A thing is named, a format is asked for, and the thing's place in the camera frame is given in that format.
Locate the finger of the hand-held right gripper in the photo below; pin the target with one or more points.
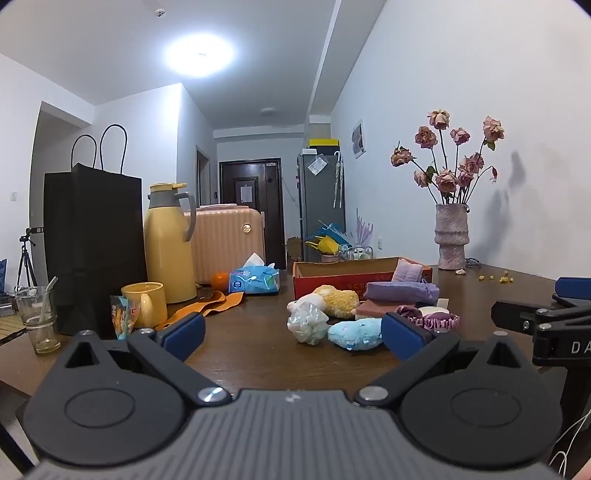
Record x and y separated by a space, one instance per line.
575 288
512 314

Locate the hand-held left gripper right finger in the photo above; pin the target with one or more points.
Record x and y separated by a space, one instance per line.
401 339

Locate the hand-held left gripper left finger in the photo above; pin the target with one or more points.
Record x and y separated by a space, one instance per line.
187 334

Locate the pink and brown sponge block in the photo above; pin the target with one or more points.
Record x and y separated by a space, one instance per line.
376 309

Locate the light blue plush toy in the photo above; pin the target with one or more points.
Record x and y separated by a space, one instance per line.
355 334

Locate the purple towel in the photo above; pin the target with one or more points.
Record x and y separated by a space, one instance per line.
401 292

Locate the white and yellow plush sheep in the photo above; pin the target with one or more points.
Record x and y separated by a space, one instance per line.
334 300

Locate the red cardboard box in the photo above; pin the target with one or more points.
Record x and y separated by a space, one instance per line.
332 277

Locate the white mesh bath ball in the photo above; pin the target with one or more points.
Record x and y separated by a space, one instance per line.
307 325

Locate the blue soft tissue pack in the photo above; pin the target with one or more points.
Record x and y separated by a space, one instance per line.
254 279

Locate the dark purple scrunchie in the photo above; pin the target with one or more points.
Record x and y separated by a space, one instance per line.
408 312

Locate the yellow crumbs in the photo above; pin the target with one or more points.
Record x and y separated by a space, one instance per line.
503 278

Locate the light purple scrunchie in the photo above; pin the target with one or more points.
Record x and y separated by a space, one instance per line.
441 321

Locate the small white pad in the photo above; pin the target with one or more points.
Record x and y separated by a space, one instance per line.
434 307

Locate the yellow mug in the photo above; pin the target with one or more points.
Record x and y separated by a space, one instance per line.
147 304

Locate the orange fruit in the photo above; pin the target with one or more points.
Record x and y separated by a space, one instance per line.
220 281

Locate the colourful snack packet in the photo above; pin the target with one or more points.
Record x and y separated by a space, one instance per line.
123 318

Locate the yellow thermos jug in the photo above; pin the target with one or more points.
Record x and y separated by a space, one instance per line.
166 249

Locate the pink ribbed suitcase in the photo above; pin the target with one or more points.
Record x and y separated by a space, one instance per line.
226 244

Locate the pink ribbed vase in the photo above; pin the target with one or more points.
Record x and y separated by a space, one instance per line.
451 235

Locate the blue and yellow bag pile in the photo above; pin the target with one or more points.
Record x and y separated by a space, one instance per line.
328 240

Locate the brown cardboard box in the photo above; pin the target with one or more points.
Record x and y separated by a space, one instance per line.
294 249

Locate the black paper bag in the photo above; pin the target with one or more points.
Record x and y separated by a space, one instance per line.
92 230

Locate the white spoon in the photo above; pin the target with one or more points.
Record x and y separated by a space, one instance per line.
50 290

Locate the clear drinking glass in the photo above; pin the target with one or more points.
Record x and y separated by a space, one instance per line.
39 332

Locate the dried pink roses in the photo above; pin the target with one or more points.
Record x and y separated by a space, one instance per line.
445 180

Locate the dark brown entrance door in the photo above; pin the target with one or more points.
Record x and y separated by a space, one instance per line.
272 207

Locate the grey refrigerator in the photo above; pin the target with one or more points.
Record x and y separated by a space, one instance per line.
318 207

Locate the white folded umbrella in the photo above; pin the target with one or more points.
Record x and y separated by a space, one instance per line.
338 180

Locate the paper note on refrigerator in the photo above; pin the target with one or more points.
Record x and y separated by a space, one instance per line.
316 166

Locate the yellow box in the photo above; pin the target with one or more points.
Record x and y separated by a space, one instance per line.
323 142

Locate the round ceiling light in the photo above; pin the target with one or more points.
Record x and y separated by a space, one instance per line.
199 55

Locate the black camera tripod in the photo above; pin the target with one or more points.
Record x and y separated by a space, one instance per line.
27 258

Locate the wall picture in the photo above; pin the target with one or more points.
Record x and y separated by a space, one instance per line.
358 138

